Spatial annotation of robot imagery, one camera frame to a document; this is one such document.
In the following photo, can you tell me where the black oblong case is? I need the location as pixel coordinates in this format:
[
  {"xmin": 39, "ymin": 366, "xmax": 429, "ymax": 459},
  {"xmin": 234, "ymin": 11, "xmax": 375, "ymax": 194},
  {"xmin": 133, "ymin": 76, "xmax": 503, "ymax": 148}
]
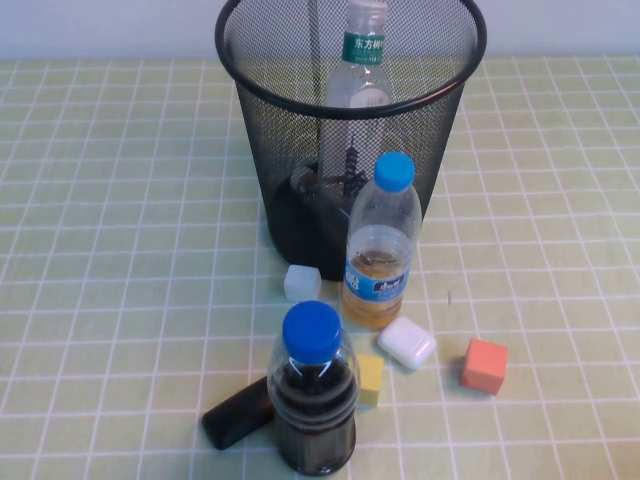
[{"xmin": 201, "ymin": 375, "xmax": 275, "ymax": 451}]

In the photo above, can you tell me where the white earbuds case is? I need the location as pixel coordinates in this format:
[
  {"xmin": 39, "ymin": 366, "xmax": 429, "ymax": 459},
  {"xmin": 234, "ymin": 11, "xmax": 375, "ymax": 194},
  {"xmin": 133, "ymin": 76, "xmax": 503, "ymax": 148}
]
[{"xmin": 376, "ymin": 316, "xmax": 438, "ymax": 370}]

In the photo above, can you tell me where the clear bottle light-blue cap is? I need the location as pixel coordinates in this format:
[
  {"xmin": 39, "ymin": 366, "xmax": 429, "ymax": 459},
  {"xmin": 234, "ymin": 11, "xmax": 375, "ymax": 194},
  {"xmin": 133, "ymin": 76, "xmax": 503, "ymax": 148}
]
[{"xmin": 340, "ymin": 152, "xmax": 422, "ymax": 330}]

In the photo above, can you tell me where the yellow cube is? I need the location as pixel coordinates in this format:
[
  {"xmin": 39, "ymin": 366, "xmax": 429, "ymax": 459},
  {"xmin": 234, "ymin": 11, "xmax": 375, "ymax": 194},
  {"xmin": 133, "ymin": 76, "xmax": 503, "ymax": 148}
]
[{"xmin": 355, "ymin": 353, "xmax": 385, "ymax": 406}]

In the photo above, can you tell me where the clear bottle white cap green label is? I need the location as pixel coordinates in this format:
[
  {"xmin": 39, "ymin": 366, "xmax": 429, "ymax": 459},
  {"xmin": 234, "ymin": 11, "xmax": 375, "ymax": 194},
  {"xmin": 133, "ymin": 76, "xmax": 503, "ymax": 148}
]
[{"xmin": 319, "ymin": 0, "xmax": 395, "ymax": 201}]

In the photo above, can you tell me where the black mesh wastebasket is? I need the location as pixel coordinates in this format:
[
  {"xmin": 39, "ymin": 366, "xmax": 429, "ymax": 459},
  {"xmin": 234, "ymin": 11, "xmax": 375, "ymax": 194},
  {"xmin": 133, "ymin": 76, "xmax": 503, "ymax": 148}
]
[{"xmin": 213, "ymin": 0, "xmax": 489, "ymax": 282}]

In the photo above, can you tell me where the green white-grid tablecloth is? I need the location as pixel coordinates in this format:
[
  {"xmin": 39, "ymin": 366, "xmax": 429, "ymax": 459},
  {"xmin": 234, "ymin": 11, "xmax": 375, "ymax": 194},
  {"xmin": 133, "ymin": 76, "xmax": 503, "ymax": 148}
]
[{"xmin": 0, "ymin": 54, "xmax": 640, "ymax": 480}]

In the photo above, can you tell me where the orange cube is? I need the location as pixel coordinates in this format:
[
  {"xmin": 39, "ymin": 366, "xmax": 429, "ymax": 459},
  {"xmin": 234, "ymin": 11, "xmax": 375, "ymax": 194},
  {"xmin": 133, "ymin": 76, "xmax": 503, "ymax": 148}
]
[{"xmin": 460, "ymin": 338, "xmax": 509, "ymax": 396}]

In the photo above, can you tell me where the dark liquid bottle blue cap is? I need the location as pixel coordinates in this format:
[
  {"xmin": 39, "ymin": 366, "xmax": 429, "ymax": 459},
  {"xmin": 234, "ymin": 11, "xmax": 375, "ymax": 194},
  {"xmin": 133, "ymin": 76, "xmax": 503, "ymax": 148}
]
[{"xmin": 266, "ymin": 300, "xmax": 360, "ymax": 477}]

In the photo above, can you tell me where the white cube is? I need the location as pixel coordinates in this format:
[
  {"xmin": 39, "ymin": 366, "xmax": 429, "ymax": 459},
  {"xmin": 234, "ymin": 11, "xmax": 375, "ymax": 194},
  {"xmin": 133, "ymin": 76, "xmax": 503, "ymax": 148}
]
[{"xmin": 283, "ymin": 264, "xmax": 322, "ymax": 302}]

